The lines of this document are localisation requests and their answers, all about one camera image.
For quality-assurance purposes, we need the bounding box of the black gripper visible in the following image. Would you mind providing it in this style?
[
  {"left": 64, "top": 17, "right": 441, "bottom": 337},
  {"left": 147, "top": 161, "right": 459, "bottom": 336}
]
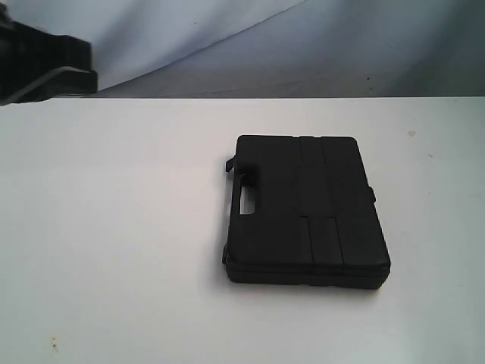
[{"left": 1, "top": 1, "right": 99, "bottom": 106}]

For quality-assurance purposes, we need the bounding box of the black plastic carrying case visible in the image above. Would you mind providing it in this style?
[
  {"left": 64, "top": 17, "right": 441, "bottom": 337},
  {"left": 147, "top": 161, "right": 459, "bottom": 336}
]
[{"left": 222, "top": 135, "right": 391, "bottom": 290}]

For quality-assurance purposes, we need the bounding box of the grey backdrop cloth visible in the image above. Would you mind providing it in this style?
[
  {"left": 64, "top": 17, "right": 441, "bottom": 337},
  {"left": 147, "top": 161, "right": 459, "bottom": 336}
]
[{"left": 7, "top": 1, "right": 484, "bottom": 98}]

